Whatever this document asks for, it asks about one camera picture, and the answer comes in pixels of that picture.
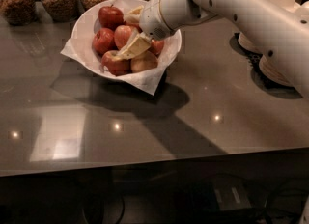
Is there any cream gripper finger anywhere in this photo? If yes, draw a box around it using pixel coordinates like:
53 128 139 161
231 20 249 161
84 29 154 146
124 5 144 24
116 32 152 60

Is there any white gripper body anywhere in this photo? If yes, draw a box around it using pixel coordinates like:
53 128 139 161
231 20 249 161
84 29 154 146
139 0 212 41

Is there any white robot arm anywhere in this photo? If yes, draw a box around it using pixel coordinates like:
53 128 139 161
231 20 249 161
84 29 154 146
119 0 309 98

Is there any red apple right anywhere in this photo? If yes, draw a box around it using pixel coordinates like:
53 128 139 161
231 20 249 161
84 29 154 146
149 40 164 55

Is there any red-yellow apple centre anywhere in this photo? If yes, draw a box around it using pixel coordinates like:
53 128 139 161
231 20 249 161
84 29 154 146
114 25 137 49

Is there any red-yellow apple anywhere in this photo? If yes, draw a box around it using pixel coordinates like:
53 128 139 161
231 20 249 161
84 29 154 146
101 50 131 76
114 25 137 49

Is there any yellow apple front right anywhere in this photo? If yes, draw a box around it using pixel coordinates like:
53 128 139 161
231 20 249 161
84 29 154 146
130 51 158 73

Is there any red apple back left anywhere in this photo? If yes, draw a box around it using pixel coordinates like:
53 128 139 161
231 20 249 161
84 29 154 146
98 6 124 30

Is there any red-yellow apple front left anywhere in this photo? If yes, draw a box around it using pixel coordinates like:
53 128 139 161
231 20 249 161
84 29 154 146
101 50 131 76

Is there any white bowl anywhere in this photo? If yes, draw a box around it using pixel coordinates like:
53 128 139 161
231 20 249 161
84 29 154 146
70 0 183 81

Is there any paper bowl stack back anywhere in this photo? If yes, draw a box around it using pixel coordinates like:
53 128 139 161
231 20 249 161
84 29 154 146
238 0 300 54

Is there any paper bowl stack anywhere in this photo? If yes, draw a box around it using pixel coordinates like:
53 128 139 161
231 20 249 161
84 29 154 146
259 56 292 87
238 0 300 54

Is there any paper bowl stack front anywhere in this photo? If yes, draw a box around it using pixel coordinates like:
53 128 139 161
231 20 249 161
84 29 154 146
259 56 292 87

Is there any white paper napkin liner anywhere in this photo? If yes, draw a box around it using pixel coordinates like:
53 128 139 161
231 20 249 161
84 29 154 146
60 0 179 97

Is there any glass cereal jar far left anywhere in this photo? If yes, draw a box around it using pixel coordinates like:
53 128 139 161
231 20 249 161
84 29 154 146
0 0 36 25

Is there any black rubber mat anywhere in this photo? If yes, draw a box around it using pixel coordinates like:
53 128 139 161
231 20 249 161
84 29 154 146
235 33 293 89

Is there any dark device under table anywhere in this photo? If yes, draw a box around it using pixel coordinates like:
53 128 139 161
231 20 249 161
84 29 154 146
174 179 261 224

